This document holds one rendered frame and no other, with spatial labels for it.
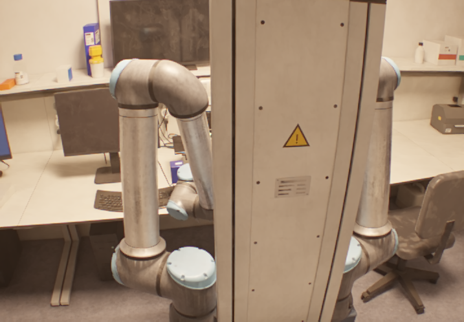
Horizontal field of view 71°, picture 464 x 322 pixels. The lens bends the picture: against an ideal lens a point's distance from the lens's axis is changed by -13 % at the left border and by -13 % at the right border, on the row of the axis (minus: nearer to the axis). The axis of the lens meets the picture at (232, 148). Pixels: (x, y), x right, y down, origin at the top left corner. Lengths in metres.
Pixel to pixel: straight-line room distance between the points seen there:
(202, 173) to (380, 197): 0.58
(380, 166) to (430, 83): 2.13
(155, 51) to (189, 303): 1.51
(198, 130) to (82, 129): 1.05
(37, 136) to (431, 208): 2.41
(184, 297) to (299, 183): 0.54
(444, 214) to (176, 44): 1.76
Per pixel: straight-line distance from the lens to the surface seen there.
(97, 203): 1.90
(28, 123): 2.62
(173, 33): 2.22
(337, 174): 0.83
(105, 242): 2.33
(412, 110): 3.22
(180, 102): 0.96
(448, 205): 2.00
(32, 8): 2.58
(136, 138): 1.02
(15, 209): 2.06
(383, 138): 1.17
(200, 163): 1.13
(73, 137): 2.02
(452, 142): 2.97
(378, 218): 1.27
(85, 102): 1.95
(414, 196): 3.22
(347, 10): 0.73
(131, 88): 1.00
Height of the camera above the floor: 1.76
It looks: 25 degrees down
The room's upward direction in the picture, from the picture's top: straight up
